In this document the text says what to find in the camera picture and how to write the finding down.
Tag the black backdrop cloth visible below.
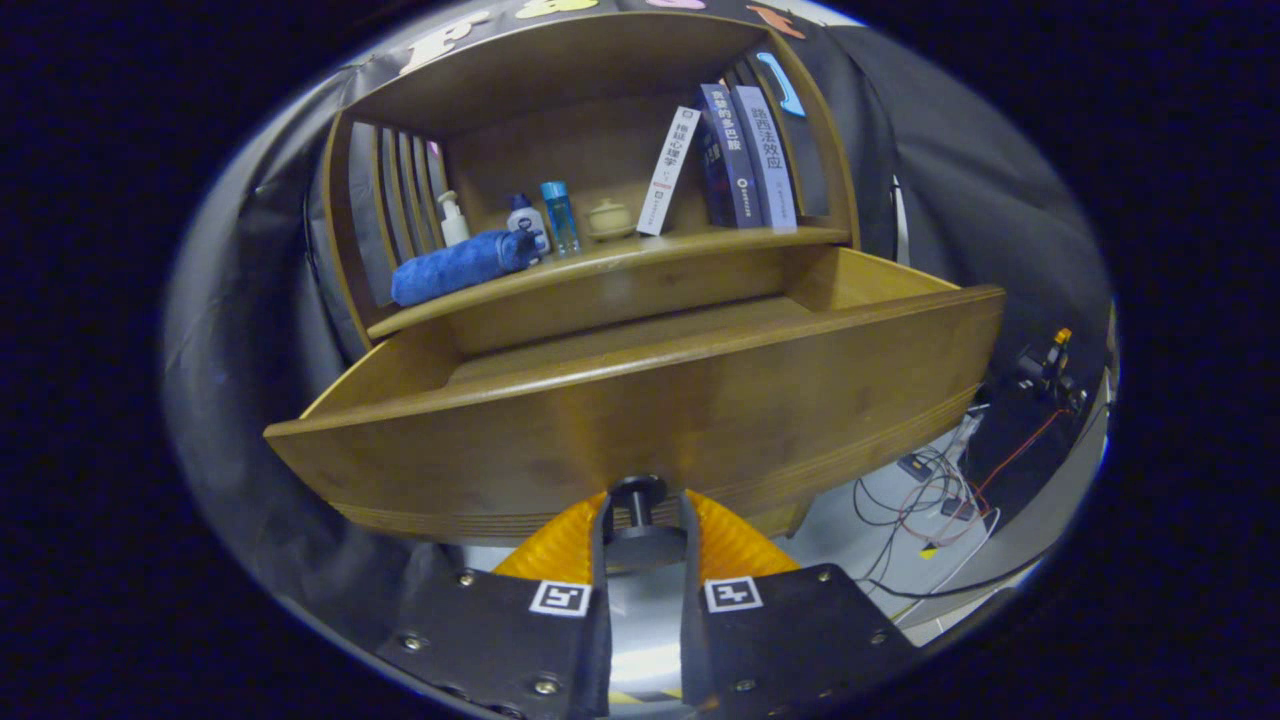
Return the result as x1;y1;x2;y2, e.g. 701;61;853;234
160;0;1113;641

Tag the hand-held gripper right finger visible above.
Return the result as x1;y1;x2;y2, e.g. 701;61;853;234
680;488;921;713

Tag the wooden countertop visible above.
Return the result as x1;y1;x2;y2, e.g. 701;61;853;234
365;225;853;341

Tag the blue folded towel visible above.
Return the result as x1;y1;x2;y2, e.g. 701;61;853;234
390;228;541;308

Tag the clear blue bottle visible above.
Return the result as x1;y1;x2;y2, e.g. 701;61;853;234
541;181;582;258

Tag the beige lidded teacup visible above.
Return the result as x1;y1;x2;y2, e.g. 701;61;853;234
586;198;637;242

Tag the tangle of floor cables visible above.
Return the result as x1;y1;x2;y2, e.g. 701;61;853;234
850;400;1071;603

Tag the pale purple book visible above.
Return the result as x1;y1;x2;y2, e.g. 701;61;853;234
732;85;799;233

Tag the white book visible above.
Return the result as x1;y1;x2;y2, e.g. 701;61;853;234
636;106;703;237

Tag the wooden drawer with black knob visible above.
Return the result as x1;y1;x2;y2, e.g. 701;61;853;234
263;245;1006;573

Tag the black device with orange tip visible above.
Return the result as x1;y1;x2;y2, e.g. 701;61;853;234
1010;328;1087;413

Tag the dark blue book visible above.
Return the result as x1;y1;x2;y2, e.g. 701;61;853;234
697;83;763;229

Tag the wooden cabinet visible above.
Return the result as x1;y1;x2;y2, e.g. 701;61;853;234
305;10;863;366

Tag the white pump bottle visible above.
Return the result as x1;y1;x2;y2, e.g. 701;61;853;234
437;190;471;248

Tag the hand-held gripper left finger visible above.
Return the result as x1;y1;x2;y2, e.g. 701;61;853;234
375;488;613;720

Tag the white bottle with blue cap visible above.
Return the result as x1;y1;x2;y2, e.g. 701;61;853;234
506;193;551;263

